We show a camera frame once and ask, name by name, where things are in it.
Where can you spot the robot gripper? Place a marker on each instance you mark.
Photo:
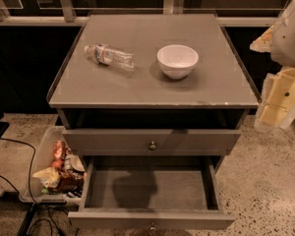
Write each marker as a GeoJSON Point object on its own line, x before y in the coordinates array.
{"type": "Point", "coordinates": [289, 39]}

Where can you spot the grey drawer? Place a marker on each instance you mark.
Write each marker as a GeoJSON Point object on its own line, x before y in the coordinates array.
{"type": "Point", "coordinates": [156, 142]}
{"type": "Point", "coordinates": [155, 192]}

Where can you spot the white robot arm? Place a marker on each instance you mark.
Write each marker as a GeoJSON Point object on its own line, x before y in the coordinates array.
{"type": "Point", "coordinates": [279, 39]}

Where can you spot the grey top drawer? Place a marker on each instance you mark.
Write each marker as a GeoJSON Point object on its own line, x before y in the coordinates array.
{"type": "Point", "coordinates": [156, 142]}

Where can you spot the grey drawer cabinet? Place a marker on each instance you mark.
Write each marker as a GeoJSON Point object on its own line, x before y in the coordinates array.
{"type": "Point", "coordinates": [216, 95]}

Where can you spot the white bowl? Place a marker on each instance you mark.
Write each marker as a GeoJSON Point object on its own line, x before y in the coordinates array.
{"type": "Point", "coordinates": [177, 61]}

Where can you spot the clear plastic water bottle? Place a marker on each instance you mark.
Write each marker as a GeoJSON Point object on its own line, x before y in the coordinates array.
{"type": "Point", "coordinates": [110, 56]}

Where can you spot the brown snack bag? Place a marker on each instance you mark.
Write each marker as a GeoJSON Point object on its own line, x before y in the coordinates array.
{"type": "Point", "coordinates": [70, 181]}

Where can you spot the orange snack bag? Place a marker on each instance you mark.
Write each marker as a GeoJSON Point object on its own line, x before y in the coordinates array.
{"type": "Point", "coordinates": [59, 150]}

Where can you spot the clear plastic storage bin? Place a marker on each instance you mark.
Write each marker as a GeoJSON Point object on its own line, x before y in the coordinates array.
{"type": "Point", "coordinates": [34, 189]}

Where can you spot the yellow snack bag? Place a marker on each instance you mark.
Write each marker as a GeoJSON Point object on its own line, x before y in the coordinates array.
{"type": "Point", "coordinates": [49, 177]}

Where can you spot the metal railing frame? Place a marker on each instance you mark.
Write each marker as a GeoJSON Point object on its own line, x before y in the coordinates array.
{"type": "Point", "coordinates": [121, 4]}

